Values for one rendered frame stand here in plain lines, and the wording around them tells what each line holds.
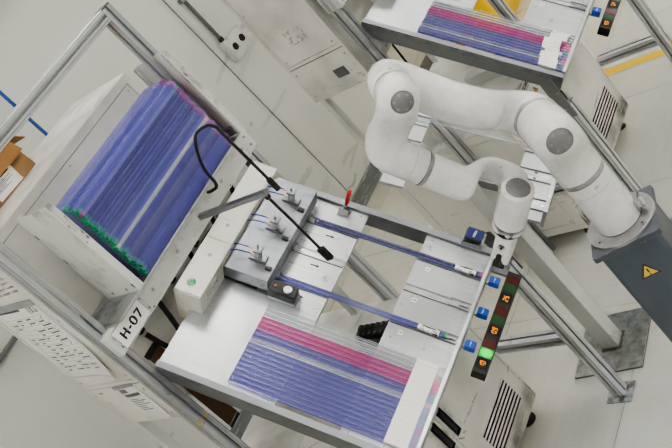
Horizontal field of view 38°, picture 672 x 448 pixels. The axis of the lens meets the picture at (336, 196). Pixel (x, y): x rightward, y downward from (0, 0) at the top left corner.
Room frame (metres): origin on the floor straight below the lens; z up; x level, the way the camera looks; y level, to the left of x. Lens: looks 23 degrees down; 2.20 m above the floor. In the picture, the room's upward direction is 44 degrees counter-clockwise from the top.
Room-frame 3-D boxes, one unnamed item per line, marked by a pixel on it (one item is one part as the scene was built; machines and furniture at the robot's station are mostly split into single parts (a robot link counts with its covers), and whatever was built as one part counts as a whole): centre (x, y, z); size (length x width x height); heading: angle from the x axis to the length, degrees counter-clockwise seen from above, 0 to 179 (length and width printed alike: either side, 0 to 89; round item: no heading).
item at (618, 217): (2.10, -0.48, 0.79); 0.19 x 0.19 x 0.18
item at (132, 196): (2.61, 0.33, 1.52); 0.51 x 0.13 x 0.27; 129
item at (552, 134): (2.06, -0.47, 1.00); 0.19 x 0.12 x 0.24; 170
